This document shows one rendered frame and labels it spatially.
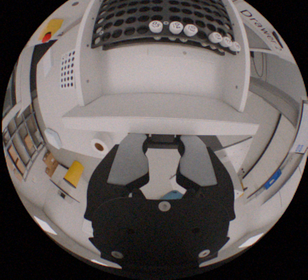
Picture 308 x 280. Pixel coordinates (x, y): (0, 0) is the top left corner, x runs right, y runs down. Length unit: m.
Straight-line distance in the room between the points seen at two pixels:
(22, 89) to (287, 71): 2.59
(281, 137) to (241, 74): 2.93
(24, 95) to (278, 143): 3.86
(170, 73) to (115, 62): 0.10
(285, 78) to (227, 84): 1.71
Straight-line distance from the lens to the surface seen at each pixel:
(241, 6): 0.34
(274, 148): 3.15
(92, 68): 0.18
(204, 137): 0.64
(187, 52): 0.17
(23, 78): 0.84
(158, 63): 0.17
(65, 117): 0.15
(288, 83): 1.83
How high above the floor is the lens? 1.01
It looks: 58 degrees down
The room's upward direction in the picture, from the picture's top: 175 degrees counter-clockwise
